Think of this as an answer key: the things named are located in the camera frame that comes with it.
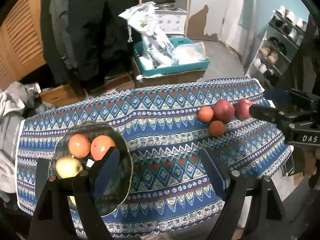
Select yellow pear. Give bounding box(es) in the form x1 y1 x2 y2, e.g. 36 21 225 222
55 156 83 179
69 196 76 206

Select red apple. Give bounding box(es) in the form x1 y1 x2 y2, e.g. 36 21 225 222
212 99 235 124
234 99 253 121

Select large orange front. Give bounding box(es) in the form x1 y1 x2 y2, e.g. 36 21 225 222
68 134 91 158

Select large orange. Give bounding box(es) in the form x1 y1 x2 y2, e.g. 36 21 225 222
91 135 116 161
68 134 91 158

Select small tangerine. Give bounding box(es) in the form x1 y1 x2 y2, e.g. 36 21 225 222
208 120 226 137
197 106 214 122

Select right hand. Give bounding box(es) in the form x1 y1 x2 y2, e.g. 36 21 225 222
304 148 319 177

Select black phone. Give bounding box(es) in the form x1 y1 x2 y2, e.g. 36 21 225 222
35 158 50 201

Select dark glass fruit plate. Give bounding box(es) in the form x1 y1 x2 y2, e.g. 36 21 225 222
49 121 133 216

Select shoe rack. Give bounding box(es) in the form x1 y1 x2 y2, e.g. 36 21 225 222
246 5 308 88

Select white door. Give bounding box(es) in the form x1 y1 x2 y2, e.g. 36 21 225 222
220 0 247 55

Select patterned blue tablecloth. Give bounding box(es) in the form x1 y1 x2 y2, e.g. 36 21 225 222
15 77 293 238

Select cardboard box under teal box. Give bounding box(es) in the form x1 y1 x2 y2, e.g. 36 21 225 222
132 59 206 88

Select wooden drawer box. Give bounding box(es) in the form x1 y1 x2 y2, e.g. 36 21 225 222
40 84 86 107

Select pile of grey clothes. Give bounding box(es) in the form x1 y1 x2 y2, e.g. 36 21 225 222
1 81 55 203

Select clear plastic bag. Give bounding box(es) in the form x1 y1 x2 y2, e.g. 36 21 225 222
171 42 208 66

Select white patterned drawer box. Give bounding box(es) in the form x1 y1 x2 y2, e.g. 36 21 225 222
155 8 188 35

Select white rice bag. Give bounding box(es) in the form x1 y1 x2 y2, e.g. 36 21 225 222
119 2 174 70

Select teal storage box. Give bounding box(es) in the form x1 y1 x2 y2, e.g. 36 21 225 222
133 37 210 77

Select steel steamer pot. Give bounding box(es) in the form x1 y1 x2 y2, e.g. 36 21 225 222
156 0 176 10

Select wooden louvered wardrobe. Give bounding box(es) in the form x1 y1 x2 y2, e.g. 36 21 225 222
1 0 46 90

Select black hanging coat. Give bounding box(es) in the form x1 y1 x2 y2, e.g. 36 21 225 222
41 0 141 90

